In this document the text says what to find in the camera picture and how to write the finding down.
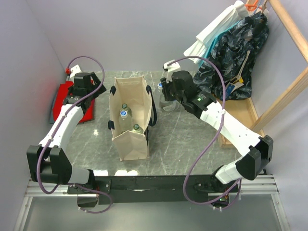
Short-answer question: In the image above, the wooden rack frame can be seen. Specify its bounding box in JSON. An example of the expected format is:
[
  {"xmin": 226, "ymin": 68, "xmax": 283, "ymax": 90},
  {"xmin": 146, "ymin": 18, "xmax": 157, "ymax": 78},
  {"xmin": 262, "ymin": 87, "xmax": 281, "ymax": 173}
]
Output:
[{"xmin": 251, "ymin": 0, "xmax": 308, "ymax": 131}]

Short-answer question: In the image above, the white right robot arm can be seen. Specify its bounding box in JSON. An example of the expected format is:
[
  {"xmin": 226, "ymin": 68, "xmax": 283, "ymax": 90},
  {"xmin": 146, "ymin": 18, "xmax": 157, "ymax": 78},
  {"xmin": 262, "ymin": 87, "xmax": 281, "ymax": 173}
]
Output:
[{"xmin": 161, "ymin": 71, "xmax": 273, "ymax": 192}]

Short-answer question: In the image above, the green cap glass bottle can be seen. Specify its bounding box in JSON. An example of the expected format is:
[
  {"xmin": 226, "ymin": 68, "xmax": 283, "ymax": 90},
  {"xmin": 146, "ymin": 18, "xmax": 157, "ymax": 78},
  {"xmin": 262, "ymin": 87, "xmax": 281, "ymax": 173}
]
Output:
[{"xmin": 121, "ymin": 103, "xmax": 132, "ymax": 115}]

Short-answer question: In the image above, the blue hang tag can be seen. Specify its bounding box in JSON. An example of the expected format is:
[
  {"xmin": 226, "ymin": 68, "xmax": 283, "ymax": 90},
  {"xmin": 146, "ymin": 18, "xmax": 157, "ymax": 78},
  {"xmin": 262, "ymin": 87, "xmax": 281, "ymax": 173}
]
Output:
[{"xmin": 225, "ymin": 83, "xmax": 236, "ymax": 95}]

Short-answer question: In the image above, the blue label water bottle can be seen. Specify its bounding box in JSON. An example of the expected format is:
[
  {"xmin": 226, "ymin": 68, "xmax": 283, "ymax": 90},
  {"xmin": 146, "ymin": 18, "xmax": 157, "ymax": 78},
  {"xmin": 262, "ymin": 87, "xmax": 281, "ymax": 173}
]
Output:
[{"xmin": 171, "ymin": 100, "xmax": 180, "ymax": 111}]

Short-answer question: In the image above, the teal garment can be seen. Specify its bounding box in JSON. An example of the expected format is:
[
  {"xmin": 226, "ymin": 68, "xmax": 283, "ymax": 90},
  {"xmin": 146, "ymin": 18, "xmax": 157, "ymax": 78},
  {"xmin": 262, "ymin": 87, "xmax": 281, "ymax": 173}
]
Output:
[{"xmin": 198, "ymin": 19, "xmax": 240, "ymax": 58}]

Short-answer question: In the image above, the wooden tray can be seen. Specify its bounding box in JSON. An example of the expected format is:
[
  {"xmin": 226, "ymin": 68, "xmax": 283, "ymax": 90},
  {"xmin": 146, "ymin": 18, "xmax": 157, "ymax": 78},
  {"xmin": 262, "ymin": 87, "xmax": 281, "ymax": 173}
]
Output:
[{"xmin": 218, "ymin": 98, "xmax": 258, "ymax": 148}]

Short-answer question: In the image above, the beige canvas tote bag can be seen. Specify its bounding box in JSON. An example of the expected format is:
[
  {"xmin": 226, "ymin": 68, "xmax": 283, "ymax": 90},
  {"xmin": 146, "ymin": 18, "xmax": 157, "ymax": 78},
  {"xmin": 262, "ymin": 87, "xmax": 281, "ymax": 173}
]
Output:
[{"xmin": 108, "ymin": 76, "xmax": 157, "ymax": 161}]

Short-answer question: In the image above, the dark patterned shirt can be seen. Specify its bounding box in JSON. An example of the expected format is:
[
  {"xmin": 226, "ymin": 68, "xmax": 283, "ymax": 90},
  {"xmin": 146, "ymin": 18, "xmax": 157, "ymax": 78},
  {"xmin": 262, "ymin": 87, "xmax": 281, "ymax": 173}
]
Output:
[{"xmin": 193, "ymin": 12, "xmax": 269, "ymax": 101}]

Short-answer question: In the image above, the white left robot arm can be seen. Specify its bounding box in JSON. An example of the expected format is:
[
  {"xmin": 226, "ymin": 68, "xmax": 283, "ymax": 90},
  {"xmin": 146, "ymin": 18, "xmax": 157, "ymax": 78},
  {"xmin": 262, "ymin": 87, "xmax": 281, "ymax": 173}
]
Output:
[{"xmin": 26, "ymin": 72, "xmax": 106, "ymax": 194}]

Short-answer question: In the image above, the red folded cloth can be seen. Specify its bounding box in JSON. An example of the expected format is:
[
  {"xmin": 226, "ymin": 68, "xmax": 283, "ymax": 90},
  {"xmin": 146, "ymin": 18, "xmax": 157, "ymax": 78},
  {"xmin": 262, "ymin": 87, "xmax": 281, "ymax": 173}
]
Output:
[{"xmin": 50, "ymin": 81, "xmax": 95, "ymax": 124}]

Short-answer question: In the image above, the green cap bottle front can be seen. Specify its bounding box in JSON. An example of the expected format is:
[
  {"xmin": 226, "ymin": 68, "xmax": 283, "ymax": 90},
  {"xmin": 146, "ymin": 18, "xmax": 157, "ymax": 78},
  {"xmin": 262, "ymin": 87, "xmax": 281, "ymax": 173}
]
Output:
[{"xmin": 132, "ymin": 124, "xmax": 144, "ymax": 134}]

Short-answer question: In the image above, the orange clothes hanger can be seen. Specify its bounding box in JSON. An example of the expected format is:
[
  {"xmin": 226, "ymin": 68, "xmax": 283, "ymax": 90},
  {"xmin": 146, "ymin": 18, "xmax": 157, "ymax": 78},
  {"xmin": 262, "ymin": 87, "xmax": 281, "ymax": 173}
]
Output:
[{"xmin": 245, "ymin": 0, "xmax": 259, "ymax": 12}]

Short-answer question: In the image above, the black base beam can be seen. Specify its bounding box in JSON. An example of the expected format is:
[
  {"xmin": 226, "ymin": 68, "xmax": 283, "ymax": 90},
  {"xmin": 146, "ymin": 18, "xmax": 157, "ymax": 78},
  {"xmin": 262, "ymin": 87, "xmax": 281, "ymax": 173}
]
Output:
[{"xmin": 91, "ymin": 174, "xmax": 239, "ymax": 205}]

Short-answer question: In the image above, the white pleated garment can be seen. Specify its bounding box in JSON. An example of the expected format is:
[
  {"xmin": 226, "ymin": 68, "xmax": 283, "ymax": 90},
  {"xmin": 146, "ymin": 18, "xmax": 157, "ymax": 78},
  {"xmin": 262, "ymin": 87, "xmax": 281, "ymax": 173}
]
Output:
[{"xmin": 183, "ymin": 0, "xmax": 249, "ymax": 57}]

